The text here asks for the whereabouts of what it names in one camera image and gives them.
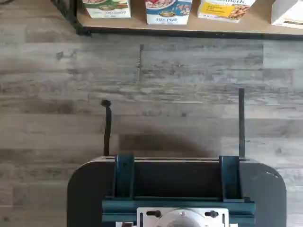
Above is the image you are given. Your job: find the green and white cereal box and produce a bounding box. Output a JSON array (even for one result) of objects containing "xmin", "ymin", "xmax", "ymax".
[{"xmin": 82, "ymin": 0, "xmax": 132, "ymax": 19}]

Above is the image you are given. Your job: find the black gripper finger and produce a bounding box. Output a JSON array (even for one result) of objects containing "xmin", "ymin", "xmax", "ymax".
[
  {"xmin": 101, "ymin": 99, "xmax": 112, "ymax": 157},
  {"xmin": 238, "ymin": 88, "xmax": 246, "ymax": 159}
]

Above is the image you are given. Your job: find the black frame wooden shelf unit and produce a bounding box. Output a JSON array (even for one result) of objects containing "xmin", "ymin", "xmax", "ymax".
[{"xmin": 51, "ymin": 0, "xmax": 303, "ymax": 40}]

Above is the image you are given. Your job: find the white organic pantry box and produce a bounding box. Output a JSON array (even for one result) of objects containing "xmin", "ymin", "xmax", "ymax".
[{"xmin": 271, "ymin": 0, "xmax": 303, "ymax": 29}]

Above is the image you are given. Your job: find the blue and white cereal box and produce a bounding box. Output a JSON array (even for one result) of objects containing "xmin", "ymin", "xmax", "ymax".
[{"xmin": 144, "ymin": 0, "xmax": 193, "ymax": 25}]

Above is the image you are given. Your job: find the yellow purely elizabeth box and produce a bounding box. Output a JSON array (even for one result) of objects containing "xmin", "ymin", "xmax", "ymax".
[{"xmin": 197, "ymin": 0, "xmax": 256, "ymax": 24}]

